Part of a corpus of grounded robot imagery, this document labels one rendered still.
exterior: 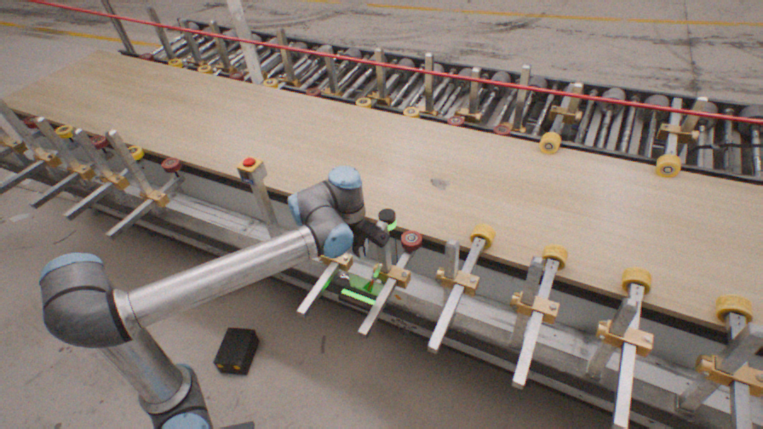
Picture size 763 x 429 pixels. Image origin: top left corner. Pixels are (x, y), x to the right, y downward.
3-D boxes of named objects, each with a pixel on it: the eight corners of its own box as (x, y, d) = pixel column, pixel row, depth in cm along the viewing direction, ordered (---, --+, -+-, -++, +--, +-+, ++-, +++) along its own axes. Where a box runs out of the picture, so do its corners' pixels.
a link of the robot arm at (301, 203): (297, 214, 117) (339, 196, 121) (280, 191, 125) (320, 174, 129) (305, 238, 124) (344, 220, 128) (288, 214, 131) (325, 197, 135)
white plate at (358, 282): (409, 309, 172) (408, 294, 165) (350, 287, 182) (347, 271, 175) (410, 308, 173) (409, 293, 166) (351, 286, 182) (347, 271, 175)
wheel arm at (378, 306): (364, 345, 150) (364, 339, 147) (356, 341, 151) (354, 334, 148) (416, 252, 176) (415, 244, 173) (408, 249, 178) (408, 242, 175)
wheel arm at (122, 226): (114, 242, 199) (109, 235, 196) (109, 239, 200) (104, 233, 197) (186, 180, 225) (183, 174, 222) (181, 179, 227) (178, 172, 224)
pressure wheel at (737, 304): (708, 312, 138) (731, 328, 139) (737, 304, 132) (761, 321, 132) (708, 297, 142) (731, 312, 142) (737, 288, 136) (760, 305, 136)
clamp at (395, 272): (405, 289, 164) (404, 281, 161) (373, 277, 169) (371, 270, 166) (411, 278, 168) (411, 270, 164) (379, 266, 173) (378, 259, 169)
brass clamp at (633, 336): (645, 359, 130) (651, 351, 126) (593, 340, 135) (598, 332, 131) (647, 341, 134) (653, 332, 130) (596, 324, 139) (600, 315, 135)
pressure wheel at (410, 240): (417, 266, 175) (416, 247, 166) (398, 260, 177) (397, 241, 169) (425, 251, 179) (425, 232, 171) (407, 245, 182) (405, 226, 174)
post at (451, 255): (450, 329, 171) (456, 248, 136) (442, 326, 172) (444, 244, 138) (454, 322, 173) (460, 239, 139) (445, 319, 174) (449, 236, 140)
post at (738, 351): (686, 418, 142) (771, 338, 108) (673, 412, 143) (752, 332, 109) (687, 407, 144) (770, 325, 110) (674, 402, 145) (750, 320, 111)
